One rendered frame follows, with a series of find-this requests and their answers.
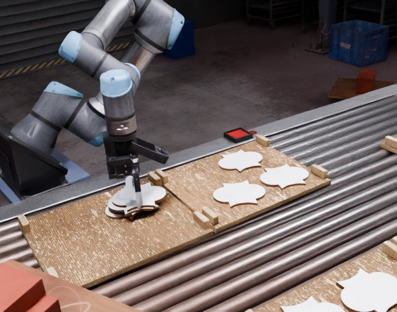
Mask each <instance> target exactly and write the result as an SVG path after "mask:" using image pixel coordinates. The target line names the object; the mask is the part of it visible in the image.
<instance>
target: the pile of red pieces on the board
mask: <svg viewBox="0 0 397 312"><path fill-rule="evenodd" d="M45 293H46V292H45V287H44V284H43V280H42V278H40V277H37V276H35V275H32V274H29V273H28V272H24V271H21V270H20V269H17V268H14V267H12V266H9V265H7V264H4V263H1V264H0V312H61V308H60V305H59V300H58V299H57V298H54V297H52V296H50V295H48V294H45Z"/></svg>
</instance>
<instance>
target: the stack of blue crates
mask: <svg viewBox="0 0 397 312"><path fill-rule="evenodd" d="M193 54H195V47H194V22H193V21H189V20H184V25H183V26H182V29H181V31H180V33H179V35H178V37H177V39H176V41H175V43H174V44H173V47H172V48H171V49H170V50H169V49H165V50H164V51H163V53H162V55H164V56H167V57H170V58H173V59H179V58H183V57H186V56H190V55H193Z"/></svg>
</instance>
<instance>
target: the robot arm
mask: <svg viewBox="0 0 397 312"><path fill-rule="evenodd" d="M127 21H129V22H131V23H132V24H134V25H135V26H136V29H135V30H134V37H135V39H134V40H133V42H132V43H131V45H130V47H129V48H128V50H127V51H126V53H125V54H124V56H123V57H122V59H121V60H120V61H118V60H117V59H115V58H114V57H112V56H111V55H110V54H108V53H107V52H105V49H106V48H107V46H108V45H109V44H110V42H111V41H112V39H113V38H114V37H115V35H116V34H117V32H118V31H119V30H120V28H121V27H122V26H123V24H124V23H125V22H127ZM183 25H184V17H183V15H181V14H180V13H178V11H177V10H176V9H174V8H172V7H171V6H170V5H168V4H167V3H165V2H164V1H163V0H106V1H105V5H104V7H103V8H102V9H101V10H100V11H99V13H97V15H96V16H95V17H94V18H93V20H92V21H91V22H90V23H89V24H88V25H87V27H86V28H85V29H84V30H83V32H82V33H77V32H75V31H71V32H70V33H69V34H68V35H67V36H66V38H65V39H64V41H63V43H62V44H61V46H60V48H59V55H60V56H62V57H63V58H64V59H65V60H67V61H68V62H69V63H70V64H73V65H74V66H76V67H77V68H79V69H80V70H82V71H83V72H85V73H86V74H88V75H89V76H91V77H92V78H94V79H95V80H97V81H98V82H99V83H100V92H99V94H98V95H97V96H96V97H93V98H90V99H89V100H88V102H86V101H84V100H82V98H83V95H82V94H81V93H79V92H77V91H76V90H74V89H72V88H70V87H67V86H65V85H63V84H61V83H59V82H55V81H54V82H51V83H49V85H48V86H47V88H46V89H45V90H44V91H43V93H42V95H41V97H40V98H39V99H38V101H37V102H36V104H35V106H34V107H33V108H32V110H31V112H30V113H29V114H28V116H26V117H25V118H24V119H23V120H21V121H20V122H19V123H17V124H16V125H15V126H14V127H13V128H12V130H11V133H12V134H13V135H14V136H16V137H17V138H19V139H20V140H21V141H24V142H25V143H26V144H28V145H30V146H32V147H33V148H35V149H36V150H39V151H40V152H43V153H44V154H46V155H49V156H50V155H51V154H52V153H53V151H54V148H55V145H56V141H57V138H58V134H59V132H60V131H61V129H62V128H65V129H67V130H68V131H70V132H71V133H73V134H75V135H76V136H78V137H79V138H81V139H83V140H84V141H85V142H86V143H89V144H91V145H93V146H95V147H99V146H101V145H102V144H104V145H105V152H106V163H107V167H108V175H109V179H114V178H116V179H120V178H122V179H126V180H125V182H126V186H125V188H123V189H121V190H120V191H119V192H118V196H119V197H120V198H121V199H128V200H135V201H137V210H140V208H141V206H142V203H143V202H142V193H141V187H140V178H139V172H140V168H139V160H138V154H139V155H142V156H144V157H147V158H150V159H152V160H154V161H157V162H159V163H162V164H166V162H167V161H168V158H169V155H168V151H167V150H166V149H164V148H162V147H158V146H156V145H154V144H151V143H149V142H146V141H143V140H141V139H139V138H137V137H136V136H137V130H136V129H137V124H136V118H135V108H134V95H135V93H136V90H137V89H138V87H139V85H140V77H141V76H142V74H143V73H144V72H145V70H146V68H147V67H148V65H149V64H150V63H151V61H152V59H153V58H154V57H155V55H156V54H158V53H163V51H164V50H165V49H169V50H170V49H171V48H172V47H173V44H174V43H175V41H176V39H177V37H178V35H179V33H180V31H181V29H182V26H183ZM132 180H133V184H134V188H133V184H132Z"/></svg>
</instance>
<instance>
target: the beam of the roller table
mask: <svg viewBox="0 0 397 312"><path fill-rule="evenodd" d="M395 95H397V84H394V85H390V86H387V87H384V88H381V89H378V90H374V91H371V92H368V93H364V94H362V95H358V96H355V97H352V98H349V99H345V100H342V101H340V102H336V103H332V104H330V105H326V106H323V107H320V108H316V109H314V110H310V111H306V112H304V113H300V114H298V115H294V116H290V117H288V118H285V119H281V120H278V121H275V122H272V123H268V124H265V125H262V126H259V127H256V128H252V129H249V130H247V131H257V133H256V134H253V138H251V139H248V140H246V141H242V142H238V143H236V144H235V143H234V142H232V141H230V140H229V139H227V138H225V137H223V138H221V139H217V140H214V141H211V142H207V143H204V144H201V145H197V146H195V147H191V148H188V149H185V150H182V151H178V152H175V153H173V154H169V158H168V161H167V162H166V164H162V163H159V162H157V161H154V160H149V161H147V162H143V163H140V164H139V168H140V172H139V178H140V179H142V178H145V177H147V176H148V172H149V171H152V172H154V174H155V170H156V169H160V170H161V171H166V170H170V169H172V168H176V167H179V166H181V165H185V164H187V163H190V162H194V161H197V160H200V159H203V158H206V157H209V156H212V155H215V154H218V153H220V152H224V151H226V150H229V149H233V148H235V147H238V146H240V145H244V144H247V143H250V142H253V141H256V139H255V136H256V135H261V136H263V137H270V136H274V135H276V134H280V133H282V132H286V131H289V130H292V129H295V128H298V127H301V126H305V125H307V124H310V123H314V122H316V121H320V120H322V119H325V118H329V117H332V116H335V115H338V114H341V113H344V112H347V111H350V110H353V109H356V108H360V107H362V106H366V105H369V104H371V103H375V102H378V101H380V100H384V99H387V98H390V97H394V96H395ZM125 180H126V179H122V178H120V179H116V178H114V179H109V175H108V174H105V175H101V176H98V177H95V178H92V179H89V180H85V181H82V182H79V183H76V184H72V185H70V186H66V187H63V188H60V189H56V190H54V191H50V192H47V193H44V194H40V195H37V196H34V197H30V198H28V199H24V200H22V201H18V202H15V203H12V204H8V205H6V206H2V207H0V224H3V223H7V222H10V221H13V220H16V219H18V215H21V214H23V215H24V216H28V215H31V214H35V213H37V212H41V211H43V210H46V209H50V208H52V207H56V206H59V205H62V204H65V203H68V202H71V201H74V200H77V199H80V198H83V197H86V196H90V195H92V194H96V193H99V192H102V191H105V190H107V189H111V188H115V187H117V186H120V185H123V184H125V183H126V182H125Z"/></svg>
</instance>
